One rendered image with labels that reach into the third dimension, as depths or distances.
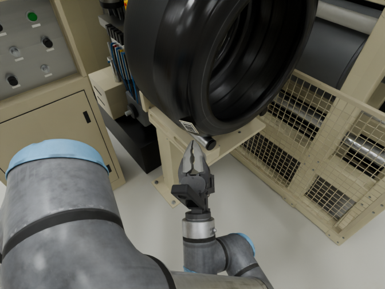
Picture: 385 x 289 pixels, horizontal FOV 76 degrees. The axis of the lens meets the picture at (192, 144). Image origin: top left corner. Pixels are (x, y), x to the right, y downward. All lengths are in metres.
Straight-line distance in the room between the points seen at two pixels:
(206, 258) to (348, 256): 1.29
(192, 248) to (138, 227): 1.05
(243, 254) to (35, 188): 0.59
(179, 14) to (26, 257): 0.48
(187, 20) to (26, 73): 0.85
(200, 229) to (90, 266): 0.46
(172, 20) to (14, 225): 0.45
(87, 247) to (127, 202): 1.57
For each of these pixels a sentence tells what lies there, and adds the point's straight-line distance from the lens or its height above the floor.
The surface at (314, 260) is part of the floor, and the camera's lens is 1.76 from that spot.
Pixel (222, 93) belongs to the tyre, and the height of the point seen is 0.92.
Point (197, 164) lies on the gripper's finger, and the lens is 0.67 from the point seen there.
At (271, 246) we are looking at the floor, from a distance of 1.70.
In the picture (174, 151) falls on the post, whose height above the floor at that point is 0.47.
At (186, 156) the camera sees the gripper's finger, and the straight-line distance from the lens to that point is 0.68.
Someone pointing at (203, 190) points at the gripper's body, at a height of 0.98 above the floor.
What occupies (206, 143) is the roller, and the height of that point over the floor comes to 0.92.
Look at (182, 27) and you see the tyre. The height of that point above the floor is 1.32.
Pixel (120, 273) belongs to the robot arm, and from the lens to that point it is 0.26.
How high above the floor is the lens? 1.54
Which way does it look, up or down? 48 degrees down
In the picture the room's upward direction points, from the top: straight up
